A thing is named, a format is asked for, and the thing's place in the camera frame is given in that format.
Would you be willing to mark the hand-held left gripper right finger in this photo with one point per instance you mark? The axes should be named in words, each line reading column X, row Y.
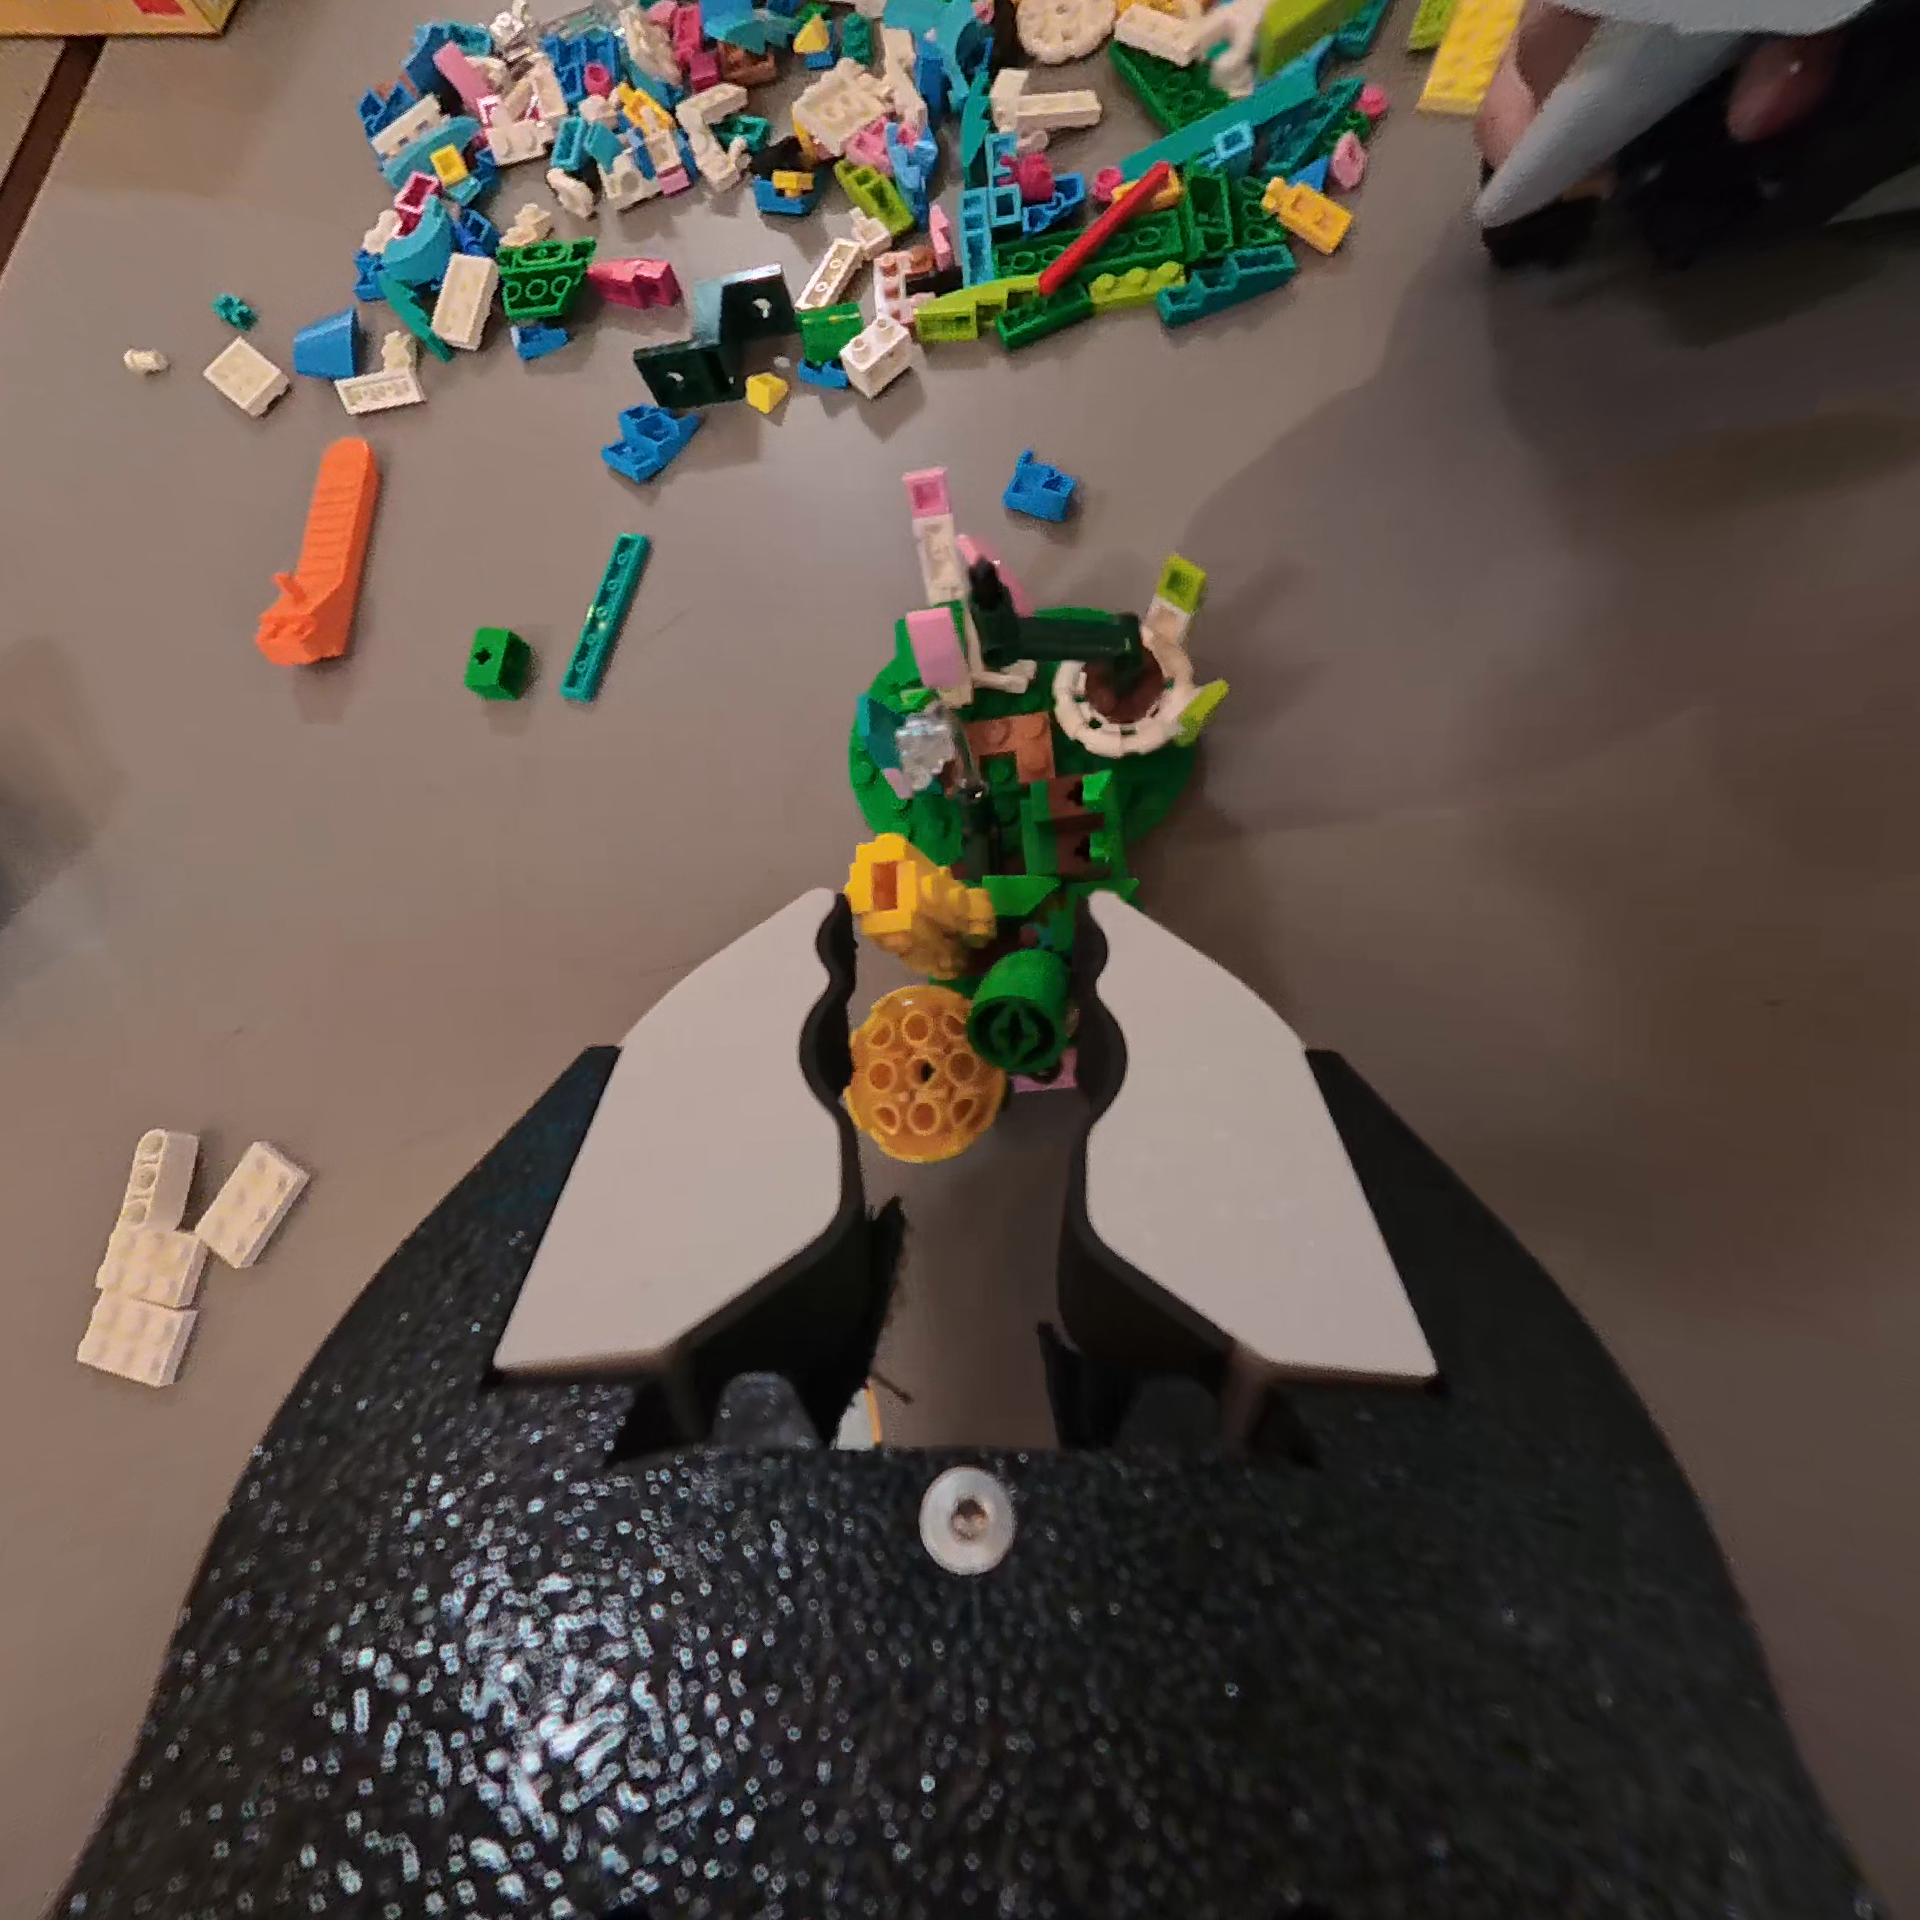
column 1243, row 1184

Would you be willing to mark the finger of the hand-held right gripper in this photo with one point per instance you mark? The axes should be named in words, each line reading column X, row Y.
column 1589, row 129

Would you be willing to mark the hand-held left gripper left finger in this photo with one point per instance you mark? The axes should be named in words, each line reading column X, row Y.
column 691, row 1171

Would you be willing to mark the green lego garden build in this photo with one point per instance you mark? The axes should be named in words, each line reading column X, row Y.
column 1035, row 780

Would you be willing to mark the white lego brick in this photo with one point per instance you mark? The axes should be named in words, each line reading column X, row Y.
column 157, row 1177
column 248, row 375
column 250, row 1204
column 148, row 1264
column 137, row 1338

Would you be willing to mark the small green lego brick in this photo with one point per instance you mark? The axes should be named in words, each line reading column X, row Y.
column 498, row 663

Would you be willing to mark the long teal lego plate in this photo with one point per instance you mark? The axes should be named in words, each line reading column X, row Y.
column 608, row 615

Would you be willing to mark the pile of colourful lego pieces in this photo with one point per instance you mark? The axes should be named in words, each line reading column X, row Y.
column 930, row 164

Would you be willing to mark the blue lego slope brick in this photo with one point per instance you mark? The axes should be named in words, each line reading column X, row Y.
column 328, row 345

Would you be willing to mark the person's right hand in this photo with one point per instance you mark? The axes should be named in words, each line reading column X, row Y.
column 1779, row 99

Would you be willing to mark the orange brick separator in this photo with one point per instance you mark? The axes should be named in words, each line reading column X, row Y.
column 332, row 540

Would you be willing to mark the yellow cardboard box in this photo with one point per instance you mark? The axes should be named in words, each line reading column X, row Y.
column 165, row 11

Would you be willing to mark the blue lego bracket piece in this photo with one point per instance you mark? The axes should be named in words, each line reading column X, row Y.
column 648, row 447
column 1040, row 487

